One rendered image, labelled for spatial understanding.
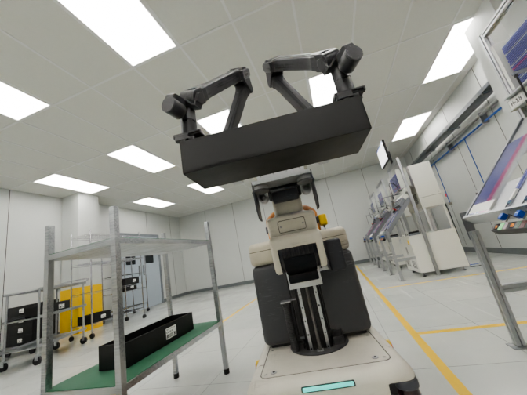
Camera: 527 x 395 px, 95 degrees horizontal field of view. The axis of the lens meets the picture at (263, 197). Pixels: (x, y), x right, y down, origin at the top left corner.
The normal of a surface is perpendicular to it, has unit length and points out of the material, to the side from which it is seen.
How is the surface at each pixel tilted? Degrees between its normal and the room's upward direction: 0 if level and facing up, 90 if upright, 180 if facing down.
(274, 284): 90
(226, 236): 90
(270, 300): 90
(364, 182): 90
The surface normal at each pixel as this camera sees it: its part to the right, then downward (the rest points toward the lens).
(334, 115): -0.15, -0.24
